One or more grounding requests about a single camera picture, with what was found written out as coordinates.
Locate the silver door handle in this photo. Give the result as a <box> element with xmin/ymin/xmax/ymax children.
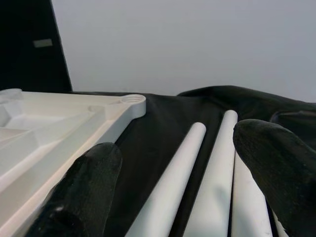
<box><xmin>33</xmin><ymin>39</ymin><xmax>53</xmax><ymax>47</ymax></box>

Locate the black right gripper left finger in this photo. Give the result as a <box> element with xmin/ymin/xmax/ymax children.
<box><xmin>19</xmin><ymin>142</ymin><xmax>123</xmax><ymax>237</ymax></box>

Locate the white tapered table leg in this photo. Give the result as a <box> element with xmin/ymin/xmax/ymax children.
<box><xmin>231</xmin><ymin>153</ymin><xmax>274</xmax><ymax>237</ymax></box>
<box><xmin>124</xmin><ymin>121</ymin><xmax>207</xmax><ymax>237</ymax></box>
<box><xmin>184</xmin><ymin>110</ymin><xmax>239</xmax><ymax>237</ymax></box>

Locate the white plastic children table top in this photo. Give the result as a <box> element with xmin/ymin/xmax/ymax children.
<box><xmin>0</xmin><ymin>88</ymin><xmax>147</xmax><ymax>218</ymax></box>

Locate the black door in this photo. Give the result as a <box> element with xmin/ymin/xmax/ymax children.
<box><xmin>0</xmin><ymin>0</ymin><xmax>73</xmax><ymax>92</ymax></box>

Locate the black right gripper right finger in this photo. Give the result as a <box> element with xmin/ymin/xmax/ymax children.
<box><xmin>233</xmin><ymin>118</ymin><xmax>316</xmax><ymax>237</ymax></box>

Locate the black plastic cover sheet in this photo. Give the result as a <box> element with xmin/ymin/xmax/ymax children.
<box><xmin>71</xmin><ymin>85</ymin><xmax>316</xmax><ymax>237</ymax></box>

